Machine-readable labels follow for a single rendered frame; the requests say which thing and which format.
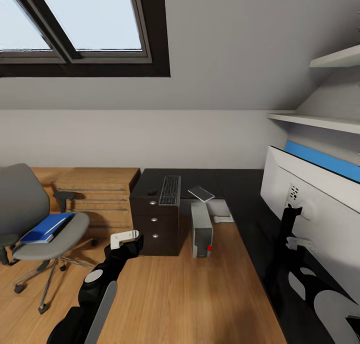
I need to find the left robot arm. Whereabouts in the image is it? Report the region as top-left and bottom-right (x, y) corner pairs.
(46, 230), (144, 344)

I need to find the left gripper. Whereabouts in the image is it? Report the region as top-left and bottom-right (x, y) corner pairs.
(104, 235), (144, 269)

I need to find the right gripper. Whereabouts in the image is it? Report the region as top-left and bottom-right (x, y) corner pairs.
(272, 236), (305, 263)

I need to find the keyboard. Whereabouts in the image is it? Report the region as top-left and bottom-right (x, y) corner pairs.
(159, 175), (181, 207)

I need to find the monitor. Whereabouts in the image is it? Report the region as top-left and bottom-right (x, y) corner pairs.
(260, 145), (360, 306)

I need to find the notebook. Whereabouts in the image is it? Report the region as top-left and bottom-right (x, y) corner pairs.
(188, 186), (215, 203)

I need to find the swivel chair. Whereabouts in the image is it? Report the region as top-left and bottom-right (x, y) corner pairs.
(0, 163), (98, 315)

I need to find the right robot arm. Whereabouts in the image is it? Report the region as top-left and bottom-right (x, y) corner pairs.
(272, 236), (360, 344)

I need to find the folder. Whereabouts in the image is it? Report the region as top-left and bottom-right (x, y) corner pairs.
(19, 213), (74, 244)

